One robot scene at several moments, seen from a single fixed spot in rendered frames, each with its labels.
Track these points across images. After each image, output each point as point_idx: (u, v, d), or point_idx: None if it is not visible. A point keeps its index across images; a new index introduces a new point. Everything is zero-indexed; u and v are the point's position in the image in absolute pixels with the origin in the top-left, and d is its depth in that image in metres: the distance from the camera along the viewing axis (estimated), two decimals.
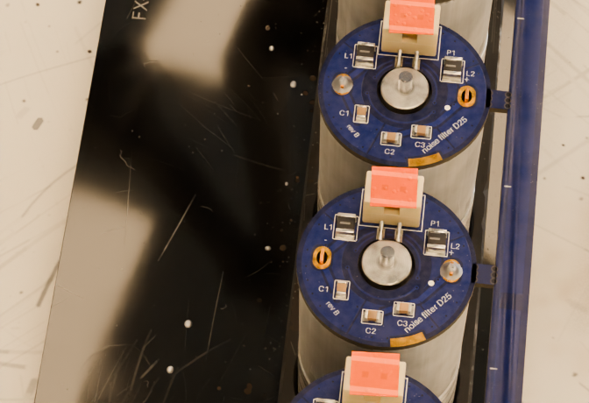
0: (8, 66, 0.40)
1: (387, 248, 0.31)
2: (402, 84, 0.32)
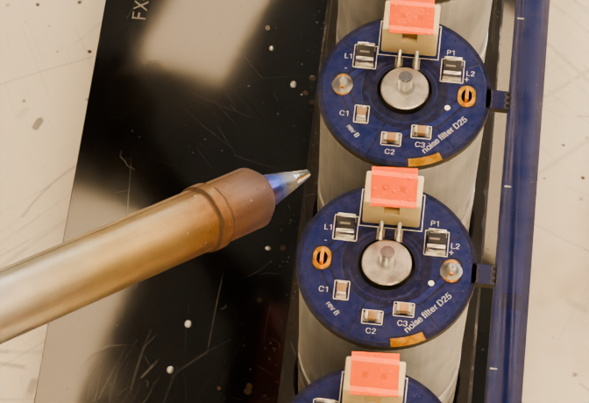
0: (8, 66, 0.40)
1: (387, 248, 0.31)
2: (402, 84, 0.32)
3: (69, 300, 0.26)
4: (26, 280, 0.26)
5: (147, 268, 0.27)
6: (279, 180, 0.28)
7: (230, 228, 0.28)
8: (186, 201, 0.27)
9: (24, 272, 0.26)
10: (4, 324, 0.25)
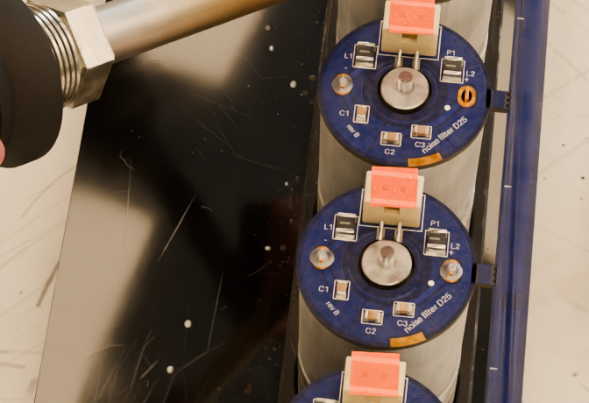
0: None
1: (387, 248, 0.31)
2: (402, 84, 0.32)
3: (198, 18, 0.31)
4: None
5: None
6: None
7: None
8: None
9: None
10: (145, 33, 0.30)
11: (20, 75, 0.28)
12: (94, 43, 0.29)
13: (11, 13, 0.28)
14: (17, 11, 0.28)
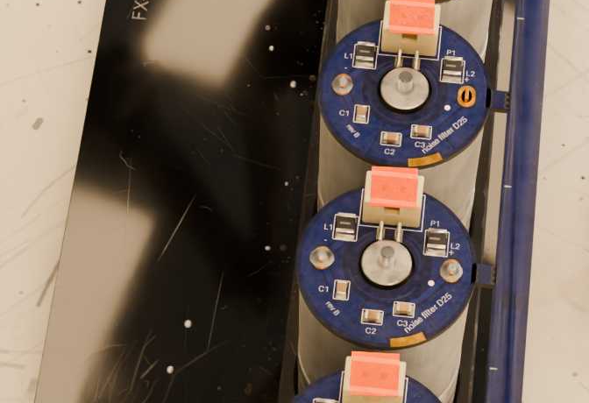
0: (8, 66, 0.40)
1: (387, 248, 0.31)
2: (402, 84, 0.32)
3: None
4: None
5: None
6: None
7: None
8: None
9: None
10: None
11: None
12: None
13: None
14: None
